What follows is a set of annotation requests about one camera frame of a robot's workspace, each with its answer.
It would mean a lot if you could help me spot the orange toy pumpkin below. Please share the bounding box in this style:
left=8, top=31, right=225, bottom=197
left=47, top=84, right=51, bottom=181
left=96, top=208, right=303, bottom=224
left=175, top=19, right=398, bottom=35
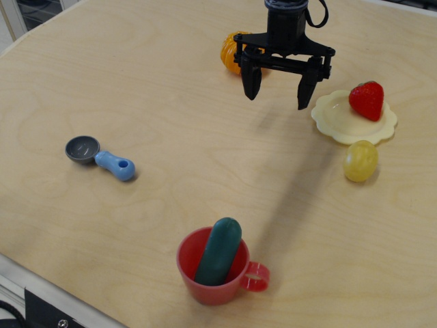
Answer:
left=220, top=31, right=251, bottom=76

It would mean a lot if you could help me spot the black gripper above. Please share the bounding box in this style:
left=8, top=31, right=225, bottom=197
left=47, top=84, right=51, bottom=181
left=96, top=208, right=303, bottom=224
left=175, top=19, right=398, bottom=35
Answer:
left=234, top=1, right=335, bottom=110

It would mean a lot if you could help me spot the red toy strawberry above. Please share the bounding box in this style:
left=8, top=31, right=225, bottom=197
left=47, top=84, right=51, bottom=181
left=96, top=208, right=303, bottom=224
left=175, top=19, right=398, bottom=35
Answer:
left=348, top=81, right=384, bottom=122

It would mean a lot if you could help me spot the red plastic cup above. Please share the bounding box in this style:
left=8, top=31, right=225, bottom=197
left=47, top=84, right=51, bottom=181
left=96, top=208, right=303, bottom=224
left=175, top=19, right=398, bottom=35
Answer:
left=176, top=227, right=270, bottom=305

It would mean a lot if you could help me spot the black metal corner bracket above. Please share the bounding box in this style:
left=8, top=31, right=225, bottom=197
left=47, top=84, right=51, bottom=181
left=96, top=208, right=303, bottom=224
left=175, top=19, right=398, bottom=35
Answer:
left=25, top=289, right=84, bottom=328

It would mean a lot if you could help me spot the blue grey toy scoop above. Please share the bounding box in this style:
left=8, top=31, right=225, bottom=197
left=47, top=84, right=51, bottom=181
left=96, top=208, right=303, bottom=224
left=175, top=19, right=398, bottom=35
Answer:
left=65, top=135, right=136, bottom=182

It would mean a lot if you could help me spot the black floor cable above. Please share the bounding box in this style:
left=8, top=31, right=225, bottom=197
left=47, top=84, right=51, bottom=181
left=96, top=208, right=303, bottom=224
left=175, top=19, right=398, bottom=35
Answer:
left=0, top=299, right=27, bottom=328

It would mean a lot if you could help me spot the aluminium table frame rail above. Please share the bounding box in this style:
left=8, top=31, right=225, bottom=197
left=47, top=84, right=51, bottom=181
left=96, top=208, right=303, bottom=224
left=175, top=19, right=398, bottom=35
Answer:
left=1, top=255, right=124, bottom=327

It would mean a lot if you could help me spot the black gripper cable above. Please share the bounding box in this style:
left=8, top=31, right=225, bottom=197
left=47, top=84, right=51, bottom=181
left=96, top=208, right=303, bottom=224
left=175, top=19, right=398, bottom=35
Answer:
left=304, top=0, right=328, bottom=29

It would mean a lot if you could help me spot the yellow toy lemon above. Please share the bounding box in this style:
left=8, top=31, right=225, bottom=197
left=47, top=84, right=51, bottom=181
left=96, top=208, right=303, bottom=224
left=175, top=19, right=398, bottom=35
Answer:
left=343, top=140, right=379, bottom=182

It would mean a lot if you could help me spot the green toy cucumber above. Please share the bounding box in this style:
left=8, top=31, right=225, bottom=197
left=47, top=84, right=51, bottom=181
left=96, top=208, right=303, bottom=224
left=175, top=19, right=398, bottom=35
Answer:
left=194, top=217, right=242, bottom=286

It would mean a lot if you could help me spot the cream scalloped toy plate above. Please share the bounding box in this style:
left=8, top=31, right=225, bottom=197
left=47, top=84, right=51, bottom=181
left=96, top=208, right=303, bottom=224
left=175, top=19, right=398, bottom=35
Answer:
left=311, top=90, right=398, bottom=145

